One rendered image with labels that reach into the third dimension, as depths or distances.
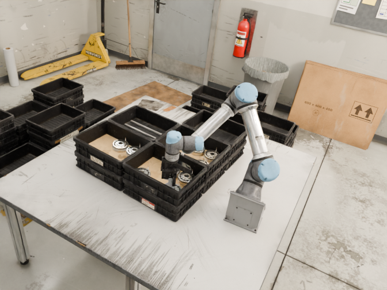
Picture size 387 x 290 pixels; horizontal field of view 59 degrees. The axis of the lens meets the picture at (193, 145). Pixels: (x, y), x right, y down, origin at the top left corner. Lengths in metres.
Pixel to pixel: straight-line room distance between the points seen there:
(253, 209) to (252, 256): 0.24
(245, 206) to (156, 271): 0.58
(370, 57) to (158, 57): 2.97
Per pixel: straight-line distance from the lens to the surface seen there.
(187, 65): 5.34
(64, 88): 3.86
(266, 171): 1.81
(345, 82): 4.55
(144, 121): 2.58
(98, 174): 2.21
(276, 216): 2.16
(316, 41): 4.65
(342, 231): 3.36
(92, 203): 2.08
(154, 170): 2.10
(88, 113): 3.60
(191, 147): 1.76
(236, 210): 1.96
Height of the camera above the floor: 2.13
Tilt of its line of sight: 34 degrees down
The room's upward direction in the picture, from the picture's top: 8 degrees clockwise
